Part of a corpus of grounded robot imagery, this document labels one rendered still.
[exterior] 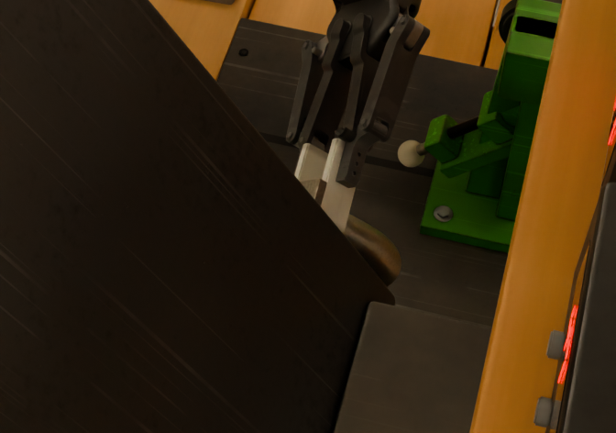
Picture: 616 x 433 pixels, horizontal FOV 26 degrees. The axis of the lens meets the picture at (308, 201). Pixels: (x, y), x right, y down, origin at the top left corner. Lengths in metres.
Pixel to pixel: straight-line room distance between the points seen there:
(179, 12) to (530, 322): 1.02
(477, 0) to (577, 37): 0.91
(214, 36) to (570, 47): 0.88
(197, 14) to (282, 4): 0.11
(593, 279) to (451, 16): 1.07
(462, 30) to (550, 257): 0.97
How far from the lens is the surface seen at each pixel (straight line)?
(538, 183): 0.64
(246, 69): 1.50
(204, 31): 1.54
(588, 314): 0.52
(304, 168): 1.06
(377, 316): 0.94
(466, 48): 1.55
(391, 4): 1.07
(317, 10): 1.58
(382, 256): 1.07
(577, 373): 0.51
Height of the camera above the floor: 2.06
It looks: 57 degrees down
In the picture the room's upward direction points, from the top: straight up
